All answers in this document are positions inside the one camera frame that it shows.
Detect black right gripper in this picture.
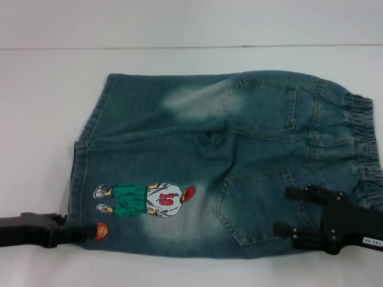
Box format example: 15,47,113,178
272,183,383,256

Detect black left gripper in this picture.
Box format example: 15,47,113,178
0,212,99,249

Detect blue denim shorts with embroidery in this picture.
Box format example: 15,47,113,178
66,70,383,260

